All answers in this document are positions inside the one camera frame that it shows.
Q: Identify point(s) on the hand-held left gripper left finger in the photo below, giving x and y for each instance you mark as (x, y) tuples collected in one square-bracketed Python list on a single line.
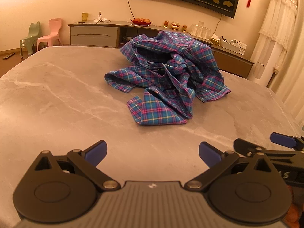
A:
[(95, 153)]

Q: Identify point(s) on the green plastic chair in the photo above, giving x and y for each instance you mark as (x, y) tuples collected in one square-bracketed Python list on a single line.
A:
[(29, 36)]

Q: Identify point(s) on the person's right hand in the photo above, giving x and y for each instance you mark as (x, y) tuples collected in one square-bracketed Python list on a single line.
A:
[(298, 211)]

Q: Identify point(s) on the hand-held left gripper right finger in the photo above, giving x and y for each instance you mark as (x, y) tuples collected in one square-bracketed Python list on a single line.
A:
[(210, 155)]

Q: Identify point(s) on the small amber jar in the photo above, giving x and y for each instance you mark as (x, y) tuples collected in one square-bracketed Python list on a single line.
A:
[(166, 24), (184, 27)]

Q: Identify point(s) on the red fruit plate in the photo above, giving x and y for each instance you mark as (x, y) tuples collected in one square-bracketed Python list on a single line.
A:
[(142, 23)]

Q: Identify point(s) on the dark remote control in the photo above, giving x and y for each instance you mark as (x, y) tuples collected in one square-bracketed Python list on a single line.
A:
[(8, 56)]

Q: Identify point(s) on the pink plastic chair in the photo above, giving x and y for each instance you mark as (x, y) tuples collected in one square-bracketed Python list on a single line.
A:
[(51, 33)]

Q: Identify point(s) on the grey television cabinet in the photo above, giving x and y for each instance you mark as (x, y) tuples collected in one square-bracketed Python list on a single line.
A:
[(95, 34)]

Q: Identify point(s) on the set of clear glasses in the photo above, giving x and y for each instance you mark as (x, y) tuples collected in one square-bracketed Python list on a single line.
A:
[(200, 30)]

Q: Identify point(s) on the gold ornament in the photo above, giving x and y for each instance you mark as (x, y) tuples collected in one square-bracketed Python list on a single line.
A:
[(176, 26)]

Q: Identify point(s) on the white storage box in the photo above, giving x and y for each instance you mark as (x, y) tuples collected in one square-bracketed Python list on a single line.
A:
[(231, 46)]

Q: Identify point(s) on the blue plaid shirt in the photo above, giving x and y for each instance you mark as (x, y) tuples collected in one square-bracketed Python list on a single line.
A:
[(166, 76)]

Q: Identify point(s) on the white lace cover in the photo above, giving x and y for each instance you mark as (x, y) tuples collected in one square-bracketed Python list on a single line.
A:
[(277, 16)]

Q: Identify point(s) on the bowl in cabinet shelf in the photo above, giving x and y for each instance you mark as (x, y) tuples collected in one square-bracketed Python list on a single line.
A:
[(128, 38)]

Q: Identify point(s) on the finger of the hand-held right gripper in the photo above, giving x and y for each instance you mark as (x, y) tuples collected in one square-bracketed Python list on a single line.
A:
[(282, 140), (243, 146)]

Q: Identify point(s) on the cream curtain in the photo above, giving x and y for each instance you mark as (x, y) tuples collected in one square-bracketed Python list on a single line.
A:
[(294, 87)]

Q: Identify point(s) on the white tower air conditioner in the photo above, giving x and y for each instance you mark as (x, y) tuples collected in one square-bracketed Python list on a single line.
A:
[(268, 64)]

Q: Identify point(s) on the yellow cup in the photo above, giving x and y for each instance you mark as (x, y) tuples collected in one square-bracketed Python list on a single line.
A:
[(85, 17)]

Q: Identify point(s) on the orange fruit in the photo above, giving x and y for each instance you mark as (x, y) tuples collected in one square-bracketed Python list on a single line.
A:
[(137, 20), (147, 20)]

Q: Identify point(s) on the gold tissue box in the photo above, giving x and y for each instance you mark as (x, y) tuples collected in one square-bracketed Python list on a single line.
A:
[(216, 40)]

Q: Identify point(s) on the white power strip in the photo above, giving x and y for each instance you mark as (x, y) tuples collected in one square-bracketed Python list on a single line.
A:
[(97, 20)]

